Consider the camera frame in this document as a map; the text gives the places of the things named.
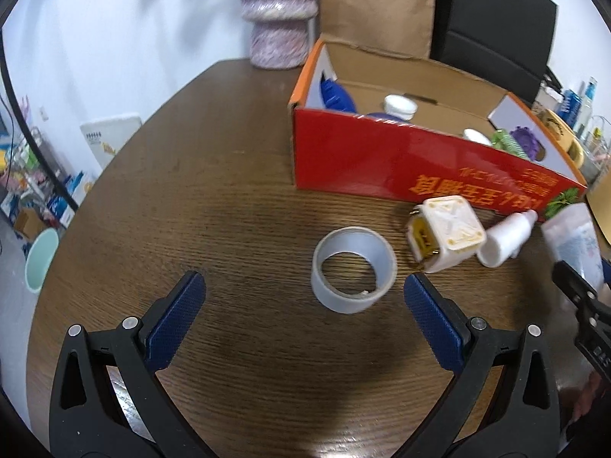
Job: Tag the small brown carton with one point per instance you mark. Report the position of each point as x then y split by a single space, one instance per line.
28 222

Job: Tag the white round ribbed lid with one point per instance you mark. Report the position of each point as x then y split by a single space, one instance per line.
475 134

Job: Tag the cream square plastic container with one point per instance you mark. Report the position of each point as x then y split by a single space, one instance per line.
453 224

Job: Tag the brown paper bag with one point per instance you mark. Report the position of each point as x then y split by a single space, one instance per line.
377 9

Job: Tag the white printed carton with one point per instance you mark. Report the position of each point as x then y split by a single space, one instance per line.
110 138

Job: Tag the red cardboard box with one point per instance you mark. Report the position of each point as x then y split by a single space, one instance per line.
382 162

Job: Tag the person's right hand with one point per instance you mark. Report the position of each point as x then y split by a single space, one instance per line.
589 393

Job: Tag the teal plastic bucket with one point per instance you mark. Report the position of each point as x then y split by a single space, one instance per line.
40 262

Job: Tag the yellow bear mug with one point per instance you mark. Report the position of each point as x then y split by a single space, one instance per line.
565 136

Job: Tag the clear tape roll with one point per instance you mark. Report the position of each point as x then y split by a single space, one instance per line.
355 303

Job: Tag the clear plastic packet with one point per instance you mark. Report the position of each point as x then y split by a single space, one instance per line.
573 238

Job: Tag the small white capped jar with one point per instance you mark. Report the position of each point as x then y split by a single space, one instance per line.
398 105

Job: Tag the black paper bag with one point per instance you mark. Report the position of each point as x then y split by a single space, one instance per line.
496 33

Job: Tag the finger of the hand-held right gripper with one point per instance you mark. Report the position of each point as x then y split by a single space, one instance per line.
589 307

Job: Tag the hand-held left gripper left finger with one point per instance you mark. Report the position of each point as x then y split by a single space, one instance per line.
176 315

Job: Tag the purple scalloped lid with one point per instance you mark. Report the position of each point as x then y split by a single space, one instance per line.
531 140

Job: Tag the pink speckled vase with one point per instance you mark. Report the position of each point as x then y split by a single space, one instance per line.
277 33

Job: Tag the white tube bottle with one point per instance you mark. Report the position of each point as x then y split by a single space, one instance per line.
503 241

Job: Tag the cluttered storage rack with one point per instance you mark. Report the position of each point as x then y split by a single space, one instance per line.
52 195

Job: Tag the white jar with blue lid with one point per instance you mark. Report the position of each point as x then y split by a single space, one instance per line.
336 95

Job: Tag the glass jar with clip lid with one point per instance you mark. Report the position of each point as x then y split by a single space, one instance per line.
549 98

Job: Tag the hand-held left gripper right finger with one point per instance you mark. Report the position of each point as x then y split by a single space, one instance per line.
432 319

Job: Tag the blue drink can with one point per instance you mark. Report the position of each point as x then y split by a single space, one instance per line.
570 105

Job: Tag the clear plastic bottle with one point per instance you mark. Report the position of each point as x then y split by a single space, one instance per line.
586 105

